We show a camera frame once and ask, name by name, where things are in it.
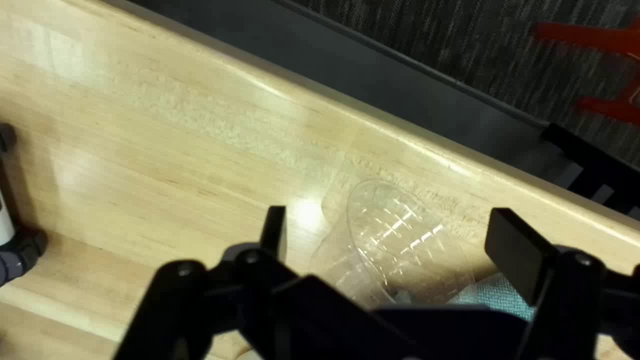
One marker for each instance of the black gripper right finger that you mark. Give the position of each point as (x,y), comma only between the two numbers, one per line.
(533,266)

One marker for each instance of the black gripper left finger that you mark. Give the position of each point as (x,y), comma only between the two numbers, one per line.
(201,306)

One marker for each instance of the teal cloth towel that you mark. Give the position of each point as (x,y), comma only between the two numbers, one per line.
(497,296)

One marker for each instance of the clear plastic measuring cup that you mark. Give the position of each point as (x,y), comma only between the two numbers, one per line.
(382,243)

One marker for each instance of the small white cup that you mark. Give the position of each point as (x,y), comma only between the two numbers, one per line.
(5,221)

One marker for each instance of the wooden stool with orange legs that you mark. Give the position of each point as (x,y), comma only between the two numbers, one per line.
(601,41)

